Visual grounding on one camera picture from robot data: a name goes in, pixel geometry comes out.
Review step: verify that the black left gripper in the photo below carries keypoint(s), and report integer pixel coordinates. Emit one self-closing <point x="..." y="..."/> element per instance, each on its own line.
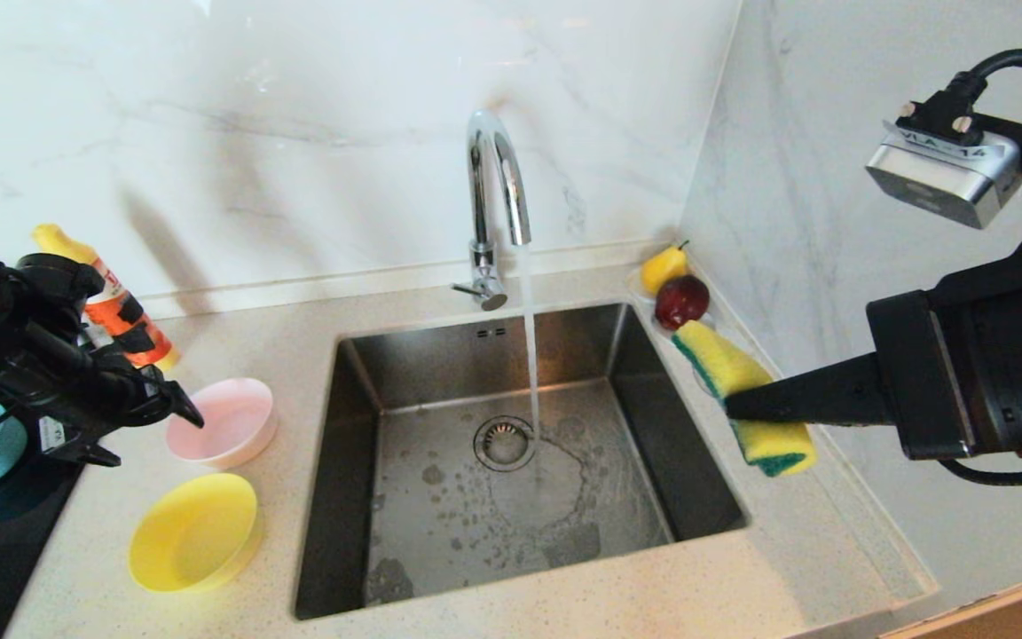
<point x="94" y="399"/>

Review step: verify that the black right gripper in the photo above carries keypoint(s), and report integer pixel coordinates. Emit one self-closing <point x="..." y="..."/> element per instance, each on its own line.
<point x="990" y="373"/>

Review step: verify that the pink plastic bowl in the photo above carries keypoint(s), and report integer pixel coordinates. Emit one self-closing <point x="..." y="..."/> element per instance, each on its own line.
<point x="227" y="426"/>

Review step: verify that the yellow green sponge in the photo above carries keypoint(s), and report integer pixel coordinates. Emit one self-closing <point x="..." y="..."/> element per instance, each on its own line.
<point x="724" y="364"/>

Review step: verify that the orange dish soap bottle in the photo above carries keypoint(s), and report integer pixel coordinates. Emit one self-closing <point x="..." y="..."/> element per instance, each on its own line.
<point x="125" y="315"/>

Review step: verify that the chrome gooseneck faucet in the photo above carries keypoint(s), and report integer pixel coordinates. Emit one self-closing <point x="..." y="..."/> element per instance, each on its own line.
<point x="479" y="204"/>

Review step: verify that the stainless steel sink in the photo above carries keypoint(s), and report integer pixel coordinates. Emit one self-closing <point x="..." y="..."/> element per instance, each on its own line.
<point x="440" y="550"/>

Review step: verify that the yellow plastic bowl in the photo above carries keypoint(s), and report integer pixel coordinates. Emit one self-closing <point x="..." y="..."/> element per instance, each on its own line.
<point x="194" y="532"/>

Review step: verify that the small white dish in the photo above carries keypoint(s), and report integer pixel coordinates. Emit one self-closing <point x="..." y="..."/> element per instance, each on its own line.
<point x="702" y="377"/>

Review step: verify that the dark red apple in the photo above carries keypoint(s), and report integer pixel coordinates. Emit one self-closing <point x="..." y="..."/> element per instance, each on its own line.
<point x="681" y="302"/>

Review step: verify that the yellow pear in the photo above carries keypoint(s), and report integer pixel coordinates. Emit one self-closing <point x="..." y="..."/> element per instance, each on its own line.
<point x="660" y="269"/>

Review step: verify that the brown wooden panel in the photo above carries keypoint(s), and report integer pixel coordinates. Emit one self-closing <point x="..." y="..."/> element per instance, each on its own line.
<point x="1017" y="612"/>

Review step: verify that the round metal drain strainer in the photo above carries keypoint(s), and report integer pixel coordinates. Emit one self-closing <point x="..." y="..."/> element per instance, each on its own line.
<point x="505" y="444"/>

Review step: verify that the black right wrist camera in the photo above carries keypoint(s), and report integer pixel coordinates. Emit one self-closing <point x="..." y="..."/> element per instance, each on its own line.
<point x="946" y="177"/>

